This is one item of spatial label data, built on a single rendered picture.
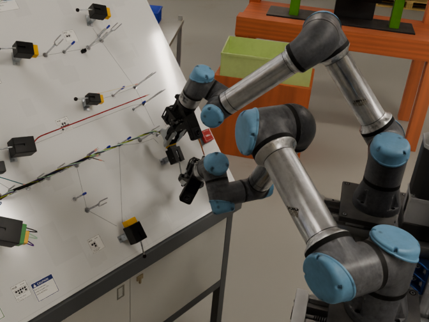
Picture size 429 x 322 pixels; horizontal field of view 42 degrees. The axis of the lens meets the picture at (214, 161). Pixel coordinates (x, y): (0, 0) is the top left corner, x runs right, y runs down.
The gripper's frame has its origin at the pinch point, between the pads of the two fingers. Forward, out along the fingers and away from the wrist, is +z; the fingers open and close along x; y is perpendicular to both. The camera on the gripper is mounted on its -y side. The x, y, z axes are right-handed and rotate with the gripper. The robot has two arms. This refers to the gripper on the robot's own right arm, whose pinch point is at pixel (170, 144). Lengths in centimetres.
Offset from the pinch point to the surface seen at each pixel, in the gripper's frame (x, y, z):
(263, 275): -90, -40, 100
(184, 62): -293, 231, 206
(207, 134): -23.0, 1.7, 3.2
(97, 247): 39.8, -20.2, 16.8
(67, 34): 20, 49, -14
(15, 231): 69, -14, -2
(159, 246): 16.5, -27.8, 20.1
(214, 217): -14.1, -25.8, 20.7
